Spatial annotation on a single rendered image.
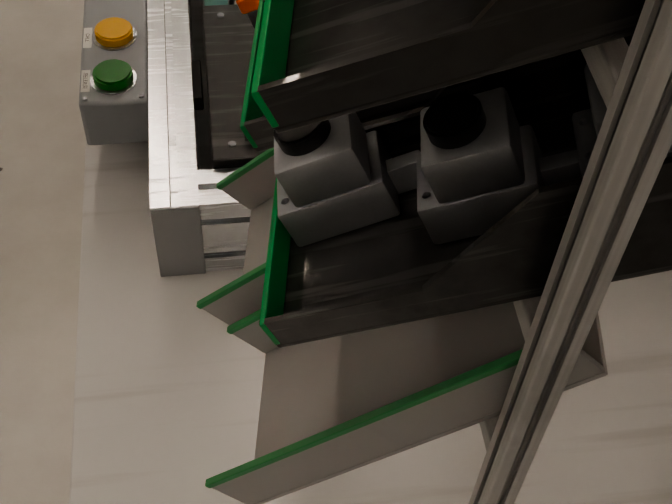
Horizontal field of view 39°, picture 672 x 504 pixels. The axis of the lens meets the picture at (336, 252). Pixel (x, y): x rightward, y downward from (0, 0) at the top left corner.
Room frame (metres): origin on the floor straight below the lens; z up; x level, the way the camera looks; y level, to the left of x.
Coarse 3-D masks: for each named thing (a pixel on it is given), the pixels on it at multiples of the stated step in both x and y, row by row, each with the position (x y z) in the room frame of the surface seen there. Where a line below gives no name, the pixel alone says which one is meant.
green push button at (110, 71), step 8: (104, 64) 0.76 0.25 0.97; (112, 64) 0.76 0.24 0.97; (120, 64) 0.76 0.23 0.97; (128, 64) 0.76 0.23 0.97; (96, 72) 0.74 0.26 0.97; (104, 72) 0.74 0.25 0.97; (112, 72) 0.75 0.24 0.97; (120, 72) 0.75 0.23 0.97; (128, 72) 0.75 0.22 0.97; (96, 80) 0.73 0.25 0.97; (104, 80) 0.73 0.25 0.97; (112, 80) 0.73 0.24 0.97; (120, 80) 0.73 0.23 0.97; (128, 80) 0.74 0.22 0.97; (104, 88) 0.73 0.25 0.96; (112, 88) 0.73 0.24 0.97; (120, 88) 0.73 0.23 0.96
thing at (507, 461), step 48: (624, 96) 0.26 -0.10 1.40; (624, 144) 0.25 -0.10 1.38; (624, 192) 0.26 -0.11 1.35; (576, 240) 0.26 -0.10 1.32; (624, 240) 0.26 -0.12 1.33; (576, 288) 0.25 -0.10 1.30; (528, 336) 0.27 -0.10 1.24; (576, 336) 0.25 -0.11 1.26; (528, 384) 0.25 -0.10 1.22; (528, 432) 0.26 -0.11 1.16; (480, 480) 0.27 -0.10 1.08
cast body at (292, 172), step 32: (320, 128) 0.37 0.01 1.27; (352, 128) 0.37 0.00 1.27; (288, 160) 0.36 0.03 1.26; (320, 160) 0.35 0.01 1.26; (352, 160) 0.36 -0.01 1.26; (384, 160) 0.38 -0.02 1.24; (416, 160) 0.38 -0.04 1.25; (288, 192) 0.35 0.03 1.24; (320, 192) 0.35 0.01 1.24; (352, 192) 0.35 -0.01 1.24; (384, 192) 0.36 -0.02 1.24; (288, 224) 0.35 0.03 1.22; (320, 224) 0.35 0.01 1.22; (352, 224) 0.35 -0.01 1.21
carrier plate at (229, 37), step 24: (216, 24) 0.84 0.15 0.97; (240, 24) 0.84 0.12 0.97; (216, 48) 0.80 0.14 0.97; (240, 48) 0.80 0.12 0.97; (216, 72) 0.76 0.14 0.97; (240, 72) 0.76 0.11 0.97; (216, 96) 0.72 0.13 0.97; (240, 96) 0.72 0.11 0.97; (216, 120) 0.69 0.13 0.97; (240, 120) 0.69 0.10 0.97; (216, 144) 0.65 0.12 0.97; (240, 144) 0.66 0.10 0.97; (216, 168) 0.63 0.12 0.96
